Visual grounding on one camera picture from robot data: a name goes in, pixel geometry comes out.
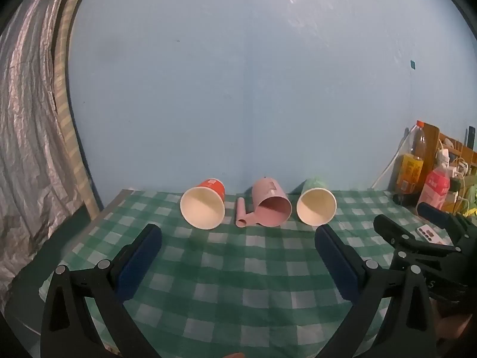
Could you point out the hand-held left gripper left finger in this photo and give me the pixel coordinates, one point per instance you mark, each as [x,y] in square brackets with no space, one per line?
[138,259]

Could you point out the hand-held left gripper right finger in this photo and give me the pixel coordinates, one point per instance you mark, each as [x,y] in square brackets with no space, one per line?
[337,261]

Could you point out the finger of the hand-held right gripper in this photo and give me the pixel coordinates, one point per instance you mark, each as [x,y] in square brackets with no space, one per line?
[443,219]
[389,225]

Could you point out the green paper cup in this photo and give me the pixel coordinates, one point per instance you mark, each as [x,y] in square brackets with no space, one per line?
[316,207]

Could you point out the red paper cup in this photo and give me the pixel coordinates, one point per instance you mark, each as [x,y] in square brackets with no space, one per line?
[202,209]

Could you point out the person's right forearm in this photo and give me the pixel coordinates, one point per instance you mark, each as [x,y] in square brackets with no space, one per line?
[452,330]

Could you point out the white remote control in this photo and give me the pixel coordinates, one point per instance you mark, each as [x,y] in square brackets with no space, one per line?
[428,234]

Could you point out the pink bottle with white cap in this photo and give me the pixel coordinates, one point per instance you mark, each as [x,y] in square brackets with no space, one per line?
[434,186]

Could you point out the orange capped drink bottle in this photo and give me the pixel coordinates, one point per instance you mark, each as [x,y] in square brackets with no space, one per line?
[410,167]

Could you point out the wooden rack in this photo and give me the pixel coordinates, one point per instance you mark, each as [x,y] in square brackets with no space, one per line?
[432,138]

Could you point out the green white checked tablecloth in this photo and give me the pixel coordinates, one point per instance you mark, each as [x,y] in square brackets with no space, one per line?
[238,279]

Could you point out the silver foil curtain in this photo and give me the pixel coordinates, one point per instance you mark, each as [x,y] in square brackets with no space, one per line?
[28,138]

